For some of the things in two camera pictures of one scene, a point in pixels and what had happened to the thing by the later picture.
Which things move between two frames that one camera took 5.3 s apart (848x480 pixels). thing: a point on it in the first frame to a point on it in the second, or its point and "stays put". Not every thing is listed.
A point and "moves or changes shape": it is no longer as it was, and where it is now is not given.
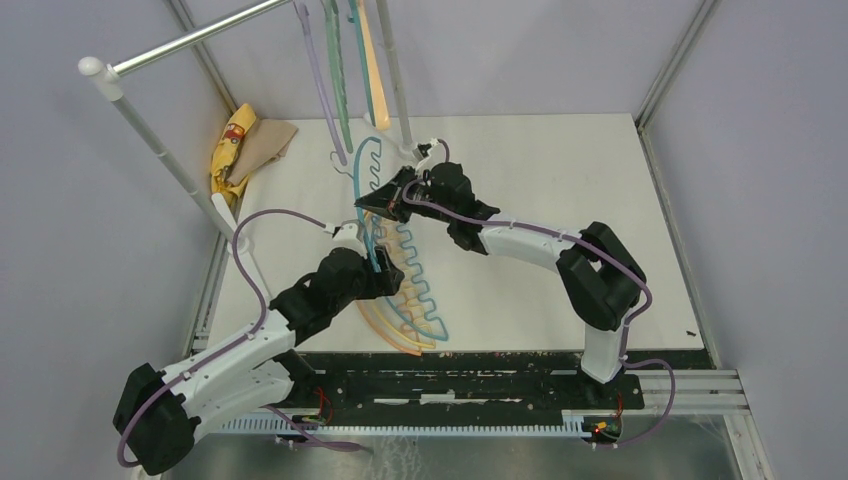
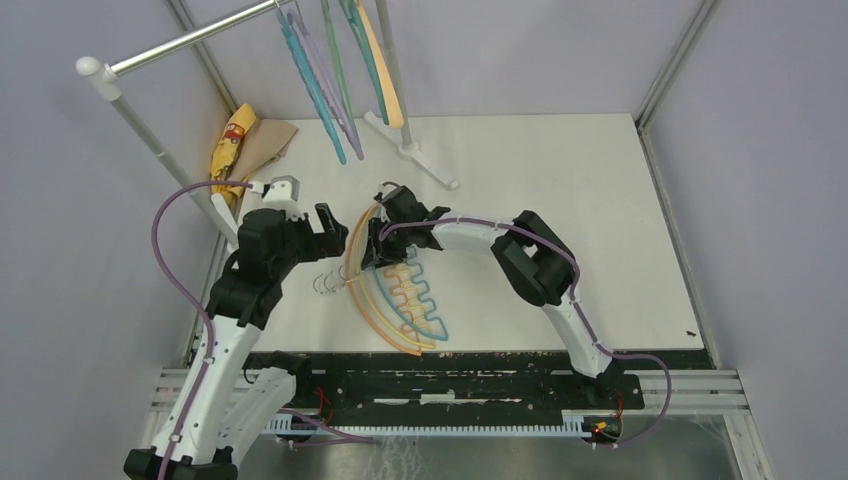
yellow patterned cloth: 226,153 stays put
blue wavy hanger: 412,253 to 311,86
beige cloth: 263,141 stays put
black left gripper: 386,274 to 317,234
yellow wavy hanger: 402,311 stays put
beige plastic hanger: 381,116 moves or changes shape
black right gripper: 400,196 to 382,234
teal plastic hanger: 355,17 moves or changes shape
